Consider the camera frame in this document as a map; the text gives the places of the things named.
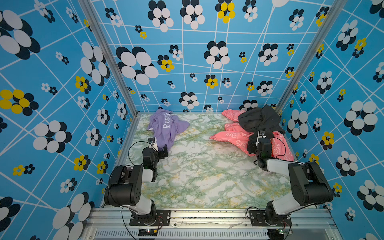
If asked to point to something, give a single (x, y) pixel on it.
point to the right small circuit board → (276, 234)
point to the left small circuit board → (147, 232)
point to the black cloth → (263, 119)
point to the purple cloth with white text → (165, 125)
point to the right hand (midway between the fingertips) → (259, 142)
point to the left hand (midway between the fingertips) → (159, 144)
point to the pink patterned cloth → (237, 134)
